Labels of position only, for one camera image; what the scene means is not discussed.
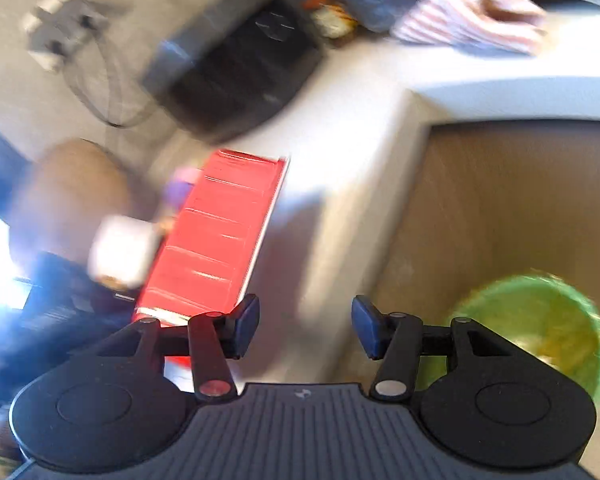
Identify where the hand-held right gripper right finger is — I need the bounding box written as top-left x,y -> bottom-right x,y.
351,295 -> 508,403

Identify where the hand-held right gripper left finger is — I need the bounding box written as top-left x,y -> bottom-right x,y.
97,294 -> 261,403

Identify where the red plastic container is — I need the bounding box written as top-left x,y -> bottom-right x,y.
132,147 -> 292,381

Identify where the green trash bin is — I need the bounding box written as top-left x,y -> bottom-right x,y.
415,274 -> 600,406

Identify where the white paper bowl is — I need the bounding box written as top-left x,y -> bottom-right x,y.
87,214 -> 161,291

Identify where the purple vegetable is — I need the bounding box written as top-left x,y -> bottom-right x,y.
162,167 -> 203,221

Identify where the small dark rice cooker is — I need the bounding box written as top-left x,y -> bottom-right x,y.
0,250 -> 146,396

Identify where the round wooden cutting board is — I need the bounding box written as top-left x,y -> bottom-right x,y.
10,139 -> 133,271

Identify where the large black rice cooker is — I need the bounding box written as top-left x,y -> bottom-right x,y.
142,0 -> 326,143

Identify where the sauce jar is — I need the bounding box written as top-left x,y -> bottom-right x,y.
302,0 -> 361,41

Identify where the pink striped cloth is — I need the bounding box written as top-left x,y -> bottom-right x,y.
392,0 -> 548,56

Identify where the black power cable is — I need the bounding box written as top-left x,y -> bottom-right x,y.
62,35 -> 156,128

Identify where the white wall socket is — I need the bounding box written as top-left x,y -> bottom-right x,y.
22,0 -> 111,68

